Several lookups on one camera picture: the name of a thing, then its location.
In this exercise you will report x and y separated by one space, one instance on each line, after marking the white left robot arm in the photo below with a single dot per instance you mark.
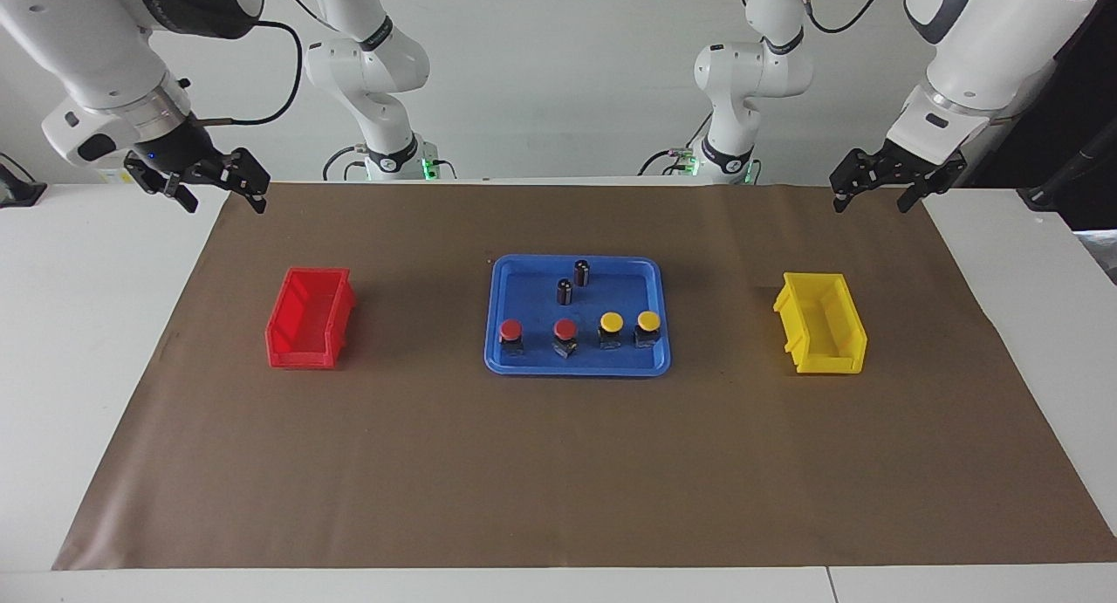
986 53

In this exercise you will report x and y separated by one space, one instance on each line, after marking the red plastic bin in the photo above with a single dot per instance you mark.
305 332

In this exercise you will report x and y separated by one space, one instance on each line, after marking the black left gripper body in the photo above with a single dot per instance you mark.
899 167

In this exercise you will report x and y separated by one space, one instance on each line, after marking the black cylindrical capacitor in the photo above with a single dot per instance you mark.
565 291
582 273

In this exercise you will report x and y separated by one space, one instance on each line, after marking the red push button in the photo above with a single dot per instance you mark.
510 337
565 337

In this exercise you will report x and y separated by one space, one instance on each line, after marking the black device at table edge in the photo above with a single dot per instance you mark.
17 191

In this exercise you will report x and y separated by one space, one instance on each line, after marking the yellow plastic bin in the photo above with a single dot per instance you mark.
825 332

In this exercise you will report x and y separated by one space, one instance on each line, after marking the black stand leg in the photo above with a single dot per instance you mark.
1065 180

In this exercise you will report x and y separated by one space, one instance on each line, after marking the black backdrop panel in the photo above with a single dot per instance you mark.
1073 106

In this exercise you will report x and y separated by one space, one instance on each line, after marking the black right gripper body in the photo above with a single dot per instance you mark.
188 154

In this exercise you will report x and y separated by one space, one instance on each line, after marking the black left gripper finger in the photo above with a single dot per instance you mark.
914 198
841 197

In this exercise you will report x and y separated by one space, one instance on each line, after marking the yellow push button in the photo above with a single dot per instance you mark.
647 328
611 330

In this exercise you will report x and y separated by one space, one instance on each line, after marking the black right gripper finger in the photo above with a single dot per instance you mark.
183 197
258 197

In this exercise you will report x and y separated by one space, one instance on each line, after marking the brown paper table mat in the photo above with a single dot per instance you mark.
558 463

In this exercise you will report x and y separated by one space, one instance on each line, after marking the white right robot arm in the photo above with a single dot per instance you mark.
87 44

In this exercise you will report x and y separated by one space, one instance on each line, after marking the blue plastic tray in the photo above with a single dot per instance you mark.
532 311

